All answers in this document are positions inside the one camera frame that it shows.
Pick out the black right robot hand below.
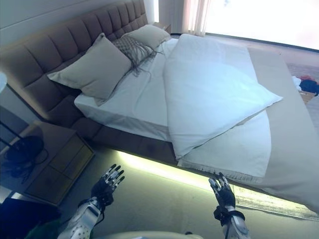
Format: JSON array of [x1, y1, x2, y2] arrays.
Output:
[[208, 172, 236, 212]]

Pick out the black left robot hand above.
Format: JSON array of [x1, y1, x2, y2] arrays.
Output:
[[91, 163, 125, 207]]

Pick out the white duvet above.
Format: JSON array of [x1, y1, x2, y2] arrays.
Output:
[[162, 34, 284, 160]]

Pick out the beige bed runner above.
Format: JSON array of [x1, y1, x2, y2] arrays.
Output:
[[246, 47, 319, 217]]

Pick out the white fitted bed sheet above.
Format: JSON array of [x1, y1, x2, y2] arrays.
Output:
[[74, 37, 180, 142]]

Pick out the wooden glass-topped nightstand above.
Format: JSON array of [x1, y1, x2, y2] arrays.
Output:
[[0, 120, 95, 206]]

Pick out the silver robot torso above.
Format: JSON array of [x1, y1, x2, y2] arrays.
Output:
[[94, 229, 225, 239]]

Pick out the green leafy plant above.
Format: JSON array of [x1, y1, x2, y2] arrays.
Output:
[[26, 219, 62, 239]]

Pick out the black floor box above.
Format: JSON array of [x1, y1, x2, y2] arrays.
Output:
[[0, 196, 60, 235]]

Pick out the large beige pillow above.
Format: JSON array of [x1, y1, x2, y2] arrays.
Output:
[[47, 32, 132, 107]]

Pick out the pile of clothes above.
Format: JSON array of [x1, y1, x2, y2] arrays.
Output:
[[291, 74, 319, 98]]

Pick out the woven fringed grey cushion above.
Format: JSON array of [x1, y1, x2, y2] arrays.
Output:
[[112, 34, 165, 78]]

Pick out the patterned grey floor rug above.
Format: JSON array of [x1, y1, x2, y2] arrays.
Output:
[[286, 61, 319, 78]]

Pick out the white lamp shade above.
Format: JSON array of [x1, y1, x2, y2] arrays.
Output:
[[0, 71, 8, 93]]

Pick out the small beige pillow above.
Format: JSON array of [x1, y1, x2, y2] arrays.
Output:
[[128, 24, 171, 49]]

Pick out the small wooden nightstand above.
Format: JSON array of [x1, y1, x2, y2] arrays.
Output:
[[153, 22, 171, 33]]

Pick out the large bright window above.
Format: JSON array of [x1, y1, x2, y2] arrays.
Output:
[[204, 0, 319, 48]]

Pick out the sheer pale curtain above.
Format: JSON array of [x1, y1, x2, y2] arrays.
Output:
[[183, 0, 212, 35]]

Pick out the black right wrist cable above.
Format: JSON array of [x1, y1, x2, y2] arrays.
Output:
[[219, 211, 240, 239]]

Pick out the black round cabled device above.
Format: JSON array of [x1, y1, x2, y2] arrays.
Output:
[[3, 135, 50, 185]]

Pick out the brown tufted bed frame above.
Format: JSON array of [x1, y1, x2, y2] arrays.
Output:
[[0, 0, 180, 167]]

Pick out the vertical wall light strip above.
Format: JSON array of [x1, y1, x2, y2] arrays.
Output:
[[151, 0, 160, 24]]

